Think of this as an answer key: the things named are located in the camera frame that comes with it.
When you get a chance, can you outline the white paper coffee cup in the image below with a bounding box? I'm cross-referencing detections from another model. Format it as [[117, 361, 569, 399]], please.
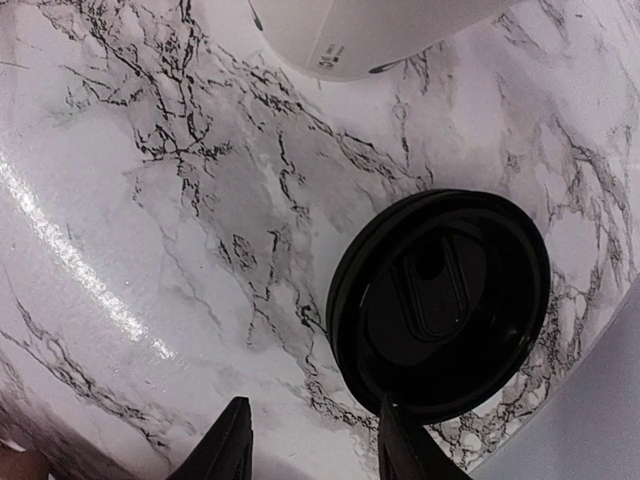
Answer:
[[249, 0, 514, 81]]

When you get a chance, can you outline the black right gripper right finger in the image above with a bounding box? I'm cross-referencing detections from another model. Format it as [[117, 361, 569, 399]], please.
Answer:
[[378, 395, 471, 480]]

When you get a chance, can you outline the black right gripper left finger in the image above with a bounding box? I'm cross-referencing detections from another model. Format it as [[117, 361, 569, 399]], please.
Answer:
[[172, 397, 254, 480]]

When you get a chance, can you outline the stack of black lids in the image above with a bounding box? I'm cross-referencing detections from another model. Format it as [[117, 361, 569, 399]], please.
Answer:
[[325, 189, 551, 424]]

